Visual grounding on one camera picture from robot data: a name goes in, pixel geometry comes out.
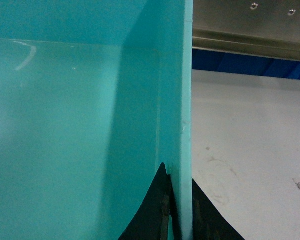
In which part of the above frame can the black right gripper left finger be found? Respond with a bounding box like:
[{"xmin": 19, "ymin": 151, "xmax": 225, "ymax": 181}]
[{"xmin": 119, "ymin": 162, "xmax": 177, "ymax": 240}]

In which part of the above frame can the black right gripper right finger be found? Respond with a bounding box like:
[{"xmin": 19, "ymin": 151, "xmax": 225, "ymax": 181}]
[{"xmin": 192, "ymin": 180, "xmax": 243, "ymax": 240}]

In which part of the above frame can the light turquoise plastic bin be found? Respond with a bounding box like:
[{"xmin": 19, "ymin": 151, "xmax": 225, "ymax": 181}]
[{"xmin": 0, "ymin": 0, "xmax": 193, "ymax": 240}]

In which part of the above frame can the stainless steel shelf rail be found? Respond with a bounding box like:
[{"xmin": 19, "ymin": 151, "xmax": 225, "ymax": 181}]
[{"xmin": 192, "ymin": 0, "xmax": 300, "ymax": 61}]

